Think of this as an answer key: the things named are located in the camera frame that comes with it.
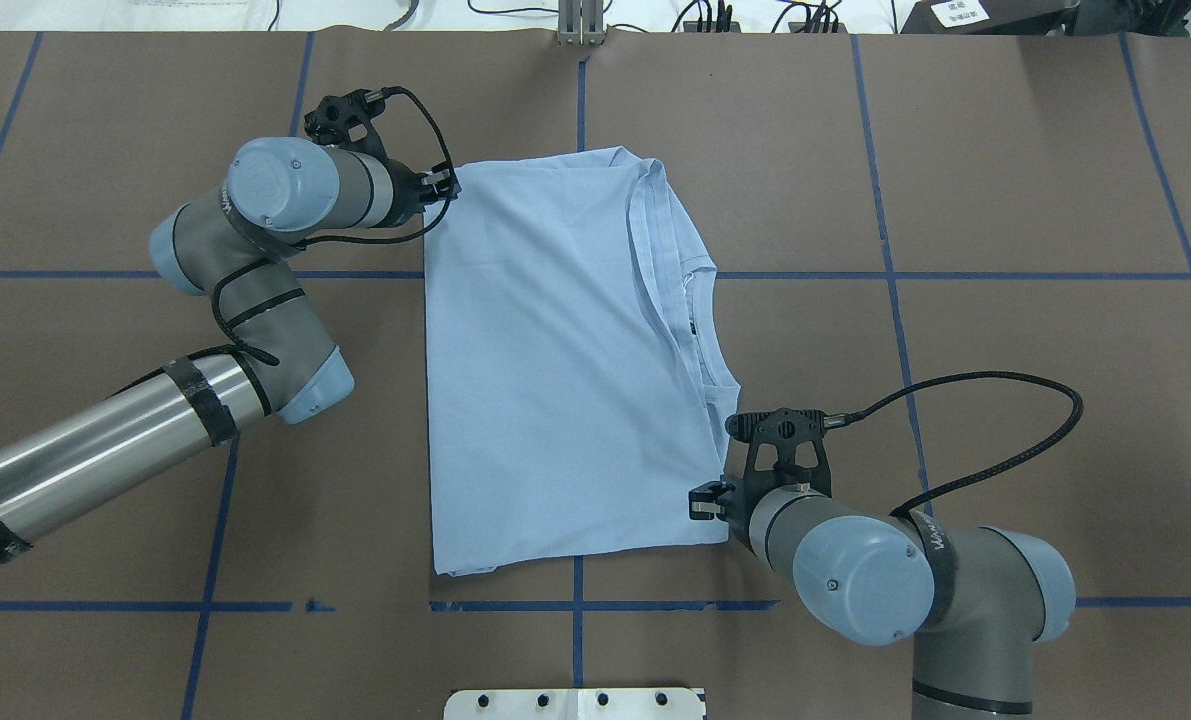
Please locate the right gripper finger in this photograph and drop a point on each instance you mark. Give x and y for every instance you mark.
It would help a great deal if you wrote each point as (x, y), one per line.
(712, 492)
(706, 510)

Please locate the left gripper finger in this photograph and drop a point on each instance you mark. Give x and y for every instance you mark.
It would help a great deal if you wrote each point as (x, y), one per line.
(435, 194)
(440, 177)

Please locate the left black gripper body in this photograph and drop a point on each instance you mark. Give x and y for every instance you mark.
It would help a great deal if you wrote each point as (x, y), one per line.
(408, 190)

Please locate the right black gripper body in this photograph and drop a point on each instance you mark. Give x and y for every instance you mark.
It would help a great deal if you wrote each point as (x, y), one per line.
(737, 505)

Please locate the light blue t-shirt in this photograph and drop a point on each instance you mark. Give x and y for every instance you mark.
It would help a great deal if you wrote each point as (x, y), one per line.
(577, 391)

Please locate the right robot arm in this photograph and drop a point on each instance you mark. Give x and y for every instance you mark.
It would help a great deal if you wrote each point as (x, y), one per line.
(974, 602)

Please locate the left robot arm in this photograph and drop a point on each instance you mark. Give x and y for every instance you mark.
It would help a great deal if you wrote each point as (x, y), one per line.
(272, 353)

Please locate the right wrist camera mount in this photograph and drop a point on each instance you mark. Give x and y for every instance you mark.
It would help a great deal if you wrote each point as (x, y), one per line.
(786, 448)

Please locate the aluminium frame post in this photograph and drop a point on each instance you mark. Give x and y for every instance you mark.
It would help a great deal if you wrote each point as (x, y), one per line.
(581, 22)

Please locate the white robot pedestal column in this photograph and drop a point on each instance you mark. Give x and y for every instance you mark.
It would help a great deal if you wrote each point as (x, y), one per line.
(578, 703)

